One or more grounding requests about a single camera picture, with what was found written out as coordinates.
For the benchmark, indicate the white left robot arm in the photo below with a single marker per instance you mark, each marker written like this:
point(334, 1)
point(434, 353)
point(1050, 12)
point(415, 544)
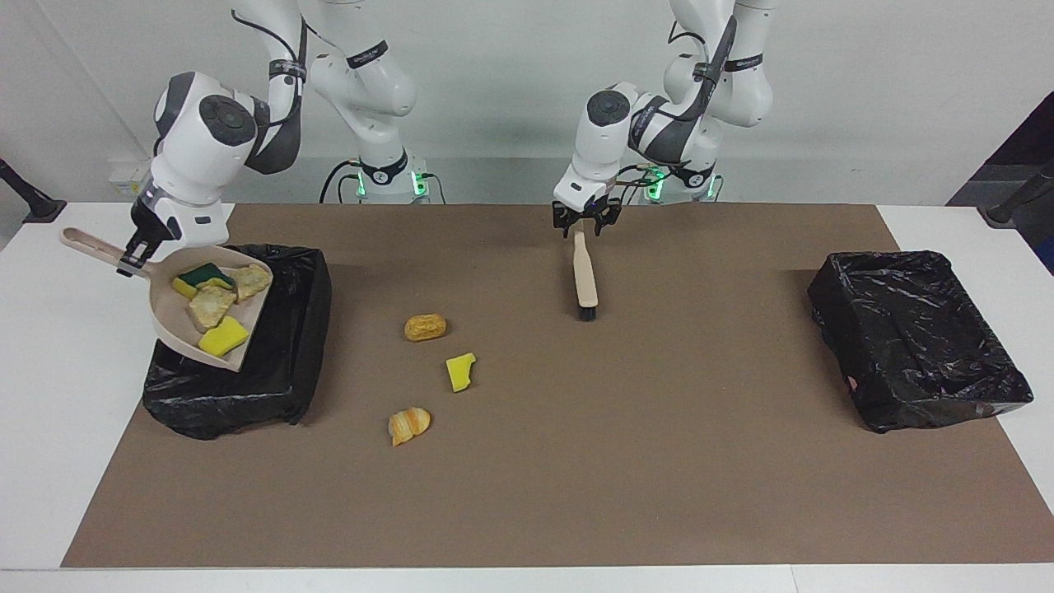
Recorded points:
point(601, 140)

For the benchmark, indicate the curved yellow sponge piece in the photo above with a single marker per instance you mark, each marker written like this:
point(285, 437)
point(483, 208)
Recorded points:
point(222, 338)

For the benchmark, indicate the pale beige sponge chunk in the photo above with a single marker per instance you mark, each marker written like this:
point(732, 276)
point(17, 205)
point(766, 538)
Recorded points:
point(253, 282)

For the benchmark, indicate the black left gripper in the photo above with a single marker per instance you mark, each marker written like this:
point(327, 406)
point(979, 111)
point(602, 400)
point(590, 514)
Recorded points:
point(586, 214)

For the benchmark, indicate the small yellow sponge piece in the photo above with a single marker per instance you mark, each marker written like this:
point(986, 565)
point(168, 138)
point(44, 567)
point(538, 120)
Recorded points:
point(459, 372)

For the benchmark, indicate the beige hand brush black bristles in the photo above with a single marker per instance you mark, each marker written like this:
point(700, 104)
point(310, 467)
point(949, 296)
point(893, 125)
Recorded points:
point(585, 280)

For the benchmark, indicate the black stand pole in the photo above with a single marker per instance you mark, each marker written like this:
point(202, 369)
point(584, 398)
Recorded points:
point(33, 202)
point(1009, 210)

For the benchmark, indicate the black bag lined bin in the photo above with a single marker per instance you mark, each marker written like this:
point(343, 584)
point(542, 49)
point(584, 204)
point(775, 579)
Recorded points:
point(280, 371)
point(914, 346)

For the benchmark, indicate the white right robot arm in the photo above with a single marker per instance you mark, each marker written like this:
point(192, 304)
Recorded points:
point(198, 148)

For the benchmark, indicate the beige plastic dustpan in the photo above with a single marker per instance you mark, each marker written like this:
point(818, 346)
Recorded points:
point(165, 317)

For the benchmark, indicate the brown bread roll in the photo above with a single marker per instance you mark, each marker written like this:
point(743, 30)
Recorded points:
point(425, 328)

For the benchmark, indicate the striped croissant bread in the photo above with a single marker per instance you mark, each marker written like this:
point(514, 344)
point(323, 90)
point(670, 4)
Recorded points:
point(409, 426)

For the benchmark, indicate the thick beige sponge chunk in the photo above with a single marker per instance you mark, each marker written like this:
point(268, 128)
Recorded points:
point(212, 306)

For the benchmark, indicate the yellow green scouring sponge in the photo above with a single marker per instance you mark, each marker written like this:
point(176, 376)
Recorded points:
point(202, 273)

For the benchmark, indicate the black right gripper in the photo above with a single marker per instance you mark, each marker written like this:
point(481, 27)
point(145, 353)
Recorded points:
point(150, 231)

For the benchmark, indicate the brown paper table mat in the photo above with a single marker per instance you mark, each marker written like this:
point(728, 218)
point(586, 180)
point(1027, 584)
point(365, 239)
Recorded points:
point(741, 494)

